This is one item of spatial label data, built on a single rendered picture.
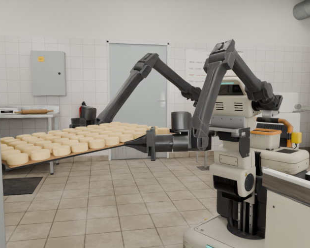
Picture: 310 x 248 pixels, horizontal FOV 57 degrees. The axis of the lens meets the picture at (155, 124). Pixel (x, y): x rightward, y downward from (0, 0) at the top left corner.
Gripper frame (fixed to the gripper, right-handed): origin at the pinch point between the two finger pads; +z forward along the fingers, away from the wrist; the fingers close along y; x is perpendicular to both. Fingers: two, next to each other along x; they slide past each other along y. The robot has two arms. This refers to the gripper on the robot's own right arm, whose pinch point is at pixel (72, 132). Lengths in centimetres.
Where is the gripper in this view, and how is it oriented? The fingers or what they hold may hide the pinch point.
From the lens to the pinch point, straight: 124.5
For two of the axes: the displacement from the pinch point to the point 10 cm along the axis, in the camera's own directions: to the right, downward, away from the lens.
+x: 10.0, -0.1, -0.5
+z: -0.5, 1.3, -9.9
